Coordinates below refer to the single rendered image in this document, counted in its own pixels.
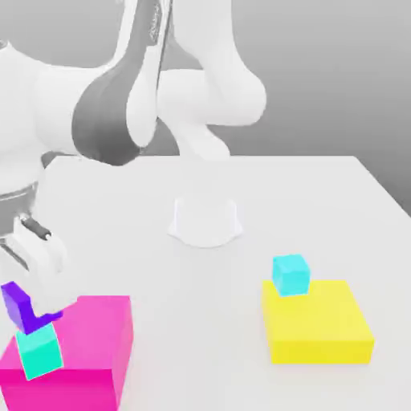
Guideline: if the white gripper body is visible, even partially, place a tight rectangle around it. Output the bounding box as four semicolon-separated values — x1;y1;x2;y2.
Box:
0;239;79;318

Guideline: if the small purple cube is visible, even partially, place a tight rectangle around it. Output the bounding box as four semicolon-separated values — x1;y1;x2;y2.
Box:
0;280;64;336

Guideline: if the small teal cube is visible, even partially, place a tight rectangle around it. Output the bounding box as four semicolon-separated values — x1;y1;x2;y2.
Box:
14;322;64;382

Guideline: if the small cyan cube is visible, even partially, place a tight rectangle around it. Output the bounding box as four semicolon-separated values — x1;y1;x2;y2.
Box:
271;253;312;297

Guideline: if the large pink box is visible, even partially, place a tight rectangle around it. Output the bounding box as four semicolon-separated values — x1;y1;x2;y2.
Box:
0;295;135;411

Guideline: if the large yellow box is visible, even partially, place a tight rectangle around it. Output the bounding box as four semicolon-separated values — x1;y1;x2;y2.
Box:
261;279;376;366

